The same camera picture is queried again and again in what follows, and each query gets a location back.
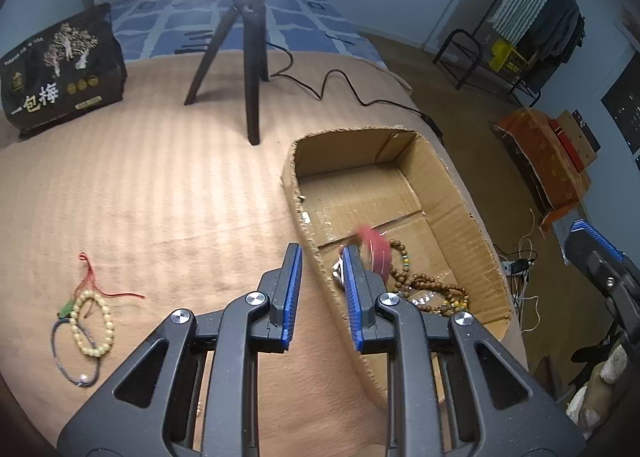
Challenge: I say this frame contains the dark wall poster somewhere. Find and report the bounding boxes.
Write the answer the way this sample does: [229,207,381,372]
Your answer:
[600,49,640,155]

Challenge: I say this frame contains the black power cable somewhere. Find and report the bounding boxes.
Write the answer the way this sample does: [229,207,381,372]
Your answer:
[260,42,446,138]

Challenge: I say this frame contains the red string jade pendant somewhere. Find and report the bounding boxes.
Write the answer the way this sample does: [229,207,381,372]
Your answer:
[59,252,147,323]

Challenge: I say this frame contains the blue patterned bedsheet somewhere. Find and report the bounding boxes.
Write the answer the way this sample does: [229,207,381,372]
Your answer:
[107,0,396,82]

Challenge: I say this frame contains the yellow plastic crate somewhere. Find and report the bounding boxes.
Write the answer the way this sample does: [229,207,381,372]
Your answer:
[489,37,531,75]

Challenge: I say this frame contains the white cables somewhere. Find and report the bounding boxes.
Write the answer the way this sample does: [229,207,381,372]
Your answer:
[500,209,543,333]

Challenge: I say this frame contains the orange covered side table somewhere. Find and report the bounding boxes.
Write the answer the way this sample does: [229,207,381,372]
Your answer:
[492,107,593,238]

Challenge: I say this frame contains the blue cord bracelet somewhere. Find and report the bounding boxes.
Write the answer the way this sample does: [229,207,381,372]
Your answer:
[51,319,103,388]

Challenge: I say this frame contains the brown wooden bead necklace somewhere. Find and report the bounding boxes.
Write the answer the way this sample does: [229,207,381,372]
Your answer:
[387,238,471,318]

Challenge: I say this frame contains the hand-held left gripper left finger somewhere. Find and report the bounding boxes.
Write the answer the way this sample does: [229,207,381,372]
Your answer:
[56,243,303,457]

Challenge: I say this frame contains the cream bead bracelet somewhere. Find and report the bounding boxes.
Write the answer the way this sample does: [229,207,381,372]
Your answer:
[69,289,115,358]

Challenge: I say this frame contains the white power strip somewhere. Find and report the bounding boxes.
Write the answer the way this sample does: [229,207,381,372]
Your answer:
[502,257,533,278]

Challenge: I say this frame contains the black printed snack bag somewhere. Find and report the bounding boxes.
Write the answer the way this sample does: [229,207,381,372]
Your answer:
[0,3,128,140]

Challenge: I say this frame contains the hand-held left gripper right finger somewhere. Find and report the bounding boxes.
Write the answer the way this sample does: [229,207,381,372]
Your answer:
[341,244,586,457]

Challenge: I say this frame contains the dark hanging clothes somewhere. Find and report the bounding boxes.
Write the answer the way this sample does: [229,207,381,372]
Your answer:
[515,0,586,92]

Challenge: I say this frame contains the flat cardboard piece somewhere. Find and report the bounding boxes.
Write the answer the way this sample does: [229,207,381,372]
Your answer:
[552,109,601,172]

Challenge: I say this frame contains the red bracelet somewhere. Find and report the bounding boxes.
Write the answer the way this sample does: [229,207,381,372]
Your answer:
[332,224,393,288]

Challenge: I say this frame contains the white fluffy cloth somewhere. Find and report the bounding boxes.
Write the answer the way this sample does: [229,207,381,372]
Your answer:
[565,344,640,440]

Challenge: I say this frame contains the black tripod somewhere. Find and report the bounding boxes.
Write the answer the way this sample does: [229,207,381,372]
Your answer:
[183,0,271,146]

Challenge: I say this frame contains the cardboard box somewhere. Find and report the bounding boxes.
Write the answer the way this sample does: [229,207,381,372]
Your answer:
[280,126,528,410]

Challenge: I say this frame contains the black metal clothes rack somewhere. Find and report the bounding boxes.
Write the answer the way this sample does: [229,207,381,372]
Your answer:
[432,0,588,108]

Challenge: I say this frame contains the red flat box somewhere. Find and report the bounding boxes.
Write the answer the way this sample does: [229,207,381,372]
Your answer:
[547,118,583,172]

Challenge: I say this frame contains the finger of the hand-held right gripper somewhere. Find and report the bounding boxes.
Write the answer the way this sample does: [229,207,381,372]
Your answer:
[562,218,640,338]

